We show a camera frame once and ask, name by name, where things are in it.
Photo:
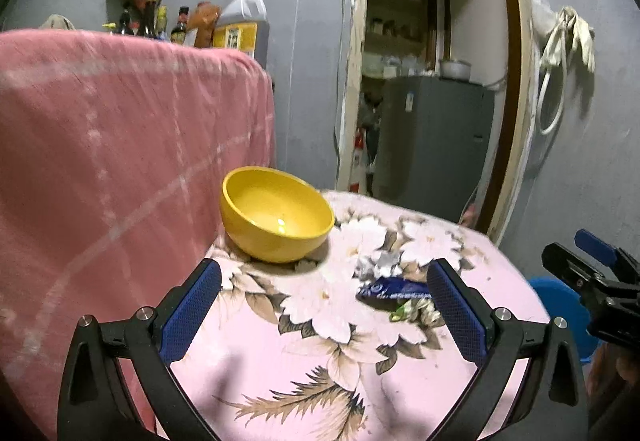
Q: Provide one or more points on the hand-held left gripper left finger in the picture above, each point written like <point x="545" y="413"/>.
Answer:
<point x="192" y="311"/>

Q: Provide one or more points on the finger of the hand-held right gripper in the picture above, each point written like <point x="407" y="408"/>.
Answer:
<point x="565" y="261"/>
<point x="595" y="241"/>

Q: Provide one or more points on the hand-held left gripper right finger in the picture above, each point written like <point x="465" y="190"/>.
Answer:
<point x="457" y="316"/>

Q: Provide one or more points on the blue plastic bucket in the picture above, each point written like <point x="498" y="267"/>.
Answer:
<point x="555" y="296"/>

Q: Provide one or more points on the small green scrap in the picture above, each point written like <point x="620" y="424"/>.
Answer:
<point x="397" y="314"/>

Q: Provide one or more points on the dark blue wrapper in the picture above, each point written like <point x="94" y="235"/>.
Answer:
<point x="395" y="292"/>

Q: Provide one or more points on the person's right hand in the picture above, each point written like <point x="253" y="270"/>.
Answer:
<point x="617" y="381"/>

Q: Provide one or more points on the pink slipper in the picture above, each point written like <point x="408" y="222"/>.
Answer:
<point x="468" y="215"/>

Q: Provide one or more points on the pink floral blanket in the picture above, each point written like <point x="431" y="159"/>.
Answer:
<point x="310" y="346"/>

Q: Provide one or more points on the yellow bowl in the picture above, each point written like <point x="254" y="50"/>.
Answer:
<point x="275" y="216"/>

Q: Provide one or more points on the pink checked cloth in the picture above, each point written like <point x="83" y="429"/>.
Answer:
<point x="110" y="161"/>

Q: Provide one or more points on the grey small refrigerator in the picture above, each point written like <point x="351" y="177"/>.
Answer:
<point x="430" y="146"/>

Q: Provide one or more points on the white sack with red print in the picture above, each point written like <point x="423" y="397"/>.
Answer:
<point x="359" y="161"/>

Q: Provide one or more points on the cream rubber gloves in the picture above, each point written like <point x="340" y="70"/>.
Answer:
<point x="582" y="36"/>

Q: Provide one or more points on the steel pot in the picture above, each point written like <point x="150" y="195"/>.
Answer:
<point x="455" y="70"/>

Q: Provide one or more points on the clear plastic bag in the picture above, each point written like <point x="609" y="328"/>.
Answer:
<point x="542" y="16"/>

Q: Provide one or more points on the orange sauce bottle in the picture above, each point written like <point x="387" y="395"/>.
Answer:
<point x="205" y="26"/>

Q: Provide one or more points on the large cooking oil jug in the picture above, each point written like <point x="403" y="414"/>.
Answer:
<point x="242" y="28"/>

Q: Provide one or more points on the slim yellow label bottle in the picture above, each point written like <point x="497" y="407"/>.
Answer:
<point x="161" y="21"/>

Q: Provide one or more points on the wooden storage shelf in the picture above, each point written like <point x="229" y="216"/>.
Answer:
<point x="400" y="11"/>

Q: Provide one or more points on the beige rag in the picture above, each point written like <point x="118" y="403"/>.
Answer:
<point x="57" y="22"/>

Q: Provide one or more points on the wooden door frame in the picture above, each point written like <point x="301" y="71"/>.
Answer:
<point x="352" y="71"/>

